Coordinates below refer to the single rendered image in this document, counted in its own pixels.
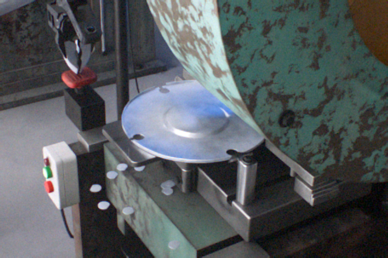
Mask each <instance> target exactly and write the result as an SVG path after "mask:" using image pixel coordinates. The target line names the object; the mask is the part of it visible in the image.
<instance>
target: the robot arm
mask: <svg viewBox="0 0 388 258"><path fill-rule="evenodd" d="M33 1H35V0H0V16H2V15H4V14H6V13H9V12H10V11H12V10H14V9H16V8H19V7H21V6H23V5H26V4H28V3H30V2H33ZM52 4H53V5H52ZM47 11H48V24H49V26H50V27H51V28H52V29H53V31H54V32H55V33H56V35H55V41H56V45H57V46H58V48H59V49H60V51H61V53H62V54H63V57H64V59H65V60H66V62H67V65H68V66H69V67H70V69H71V70H72V71H73V72H75V73H76V74H78V73H81V72H82V71H83V69H84V67H85V65H86V64H87V61H88V59H89V57H90V54H91V52H92V51H93V49H94V47H95V44H96V42H98V41H100V40H101V37H102V34H103V32H102V30H101V28H100V26H99V23H98V20H97V18H96V16H94V14H93V12H92V10H91V8H90V5H89V2H88V0H54V1H53V2H48V3H47ZM50 13H51V19H52V21H51V20H50ZM75 36H78V37H79V39H78V40H76V42H74V41H73V40H72V38H73V37H75ZM76 50H77V51H78V53H79V54H78V57H79V62H78V58H77V56H76Z"/></svg>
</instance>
